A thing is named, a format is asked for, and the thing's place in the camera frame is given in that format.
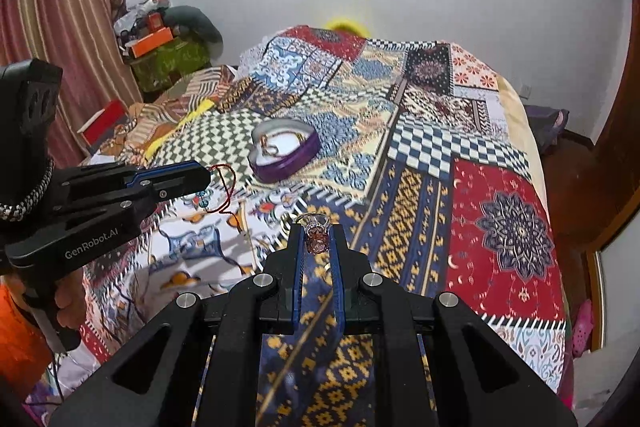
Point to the orange flat box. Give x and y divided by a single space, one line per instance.
150 43

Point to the cream bed sheet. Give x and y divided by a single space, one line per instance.
522 132

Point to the striped pink curtain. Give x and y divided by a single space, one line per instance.
60 7

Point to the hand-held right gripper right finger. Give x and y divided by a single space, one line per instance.
335 269

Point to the purple cloth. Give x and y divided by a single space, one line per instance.
550 124

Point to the pink shoe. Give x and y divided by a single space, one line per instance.
581 327

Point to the person's left hand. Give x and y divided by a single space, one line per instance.
70 304

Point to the yellow round object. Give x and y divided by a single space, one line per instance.
345 25

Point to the clear plastic bag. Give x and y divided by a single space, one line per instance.
132 14

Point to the brown striped patterned cloth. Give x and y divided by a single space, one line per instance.
165 104

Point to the red box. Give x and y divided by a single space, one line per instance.
102 123

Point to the wooden door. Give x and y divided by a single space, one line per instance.
615 157

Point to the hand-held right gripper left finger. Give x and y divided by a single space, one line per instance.
300 259

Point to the green patterned bag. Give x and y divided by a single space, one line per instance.
167 62

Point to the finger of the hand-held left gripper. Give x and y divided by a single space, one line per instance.
165 170
180 187

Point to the patchwork printed blanket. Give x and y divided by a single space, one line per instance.
500 217

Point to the grey cushion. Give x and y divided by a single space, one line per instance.
197 23

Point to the purple heart-shaped tin box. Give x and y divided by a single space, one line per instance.
287 157

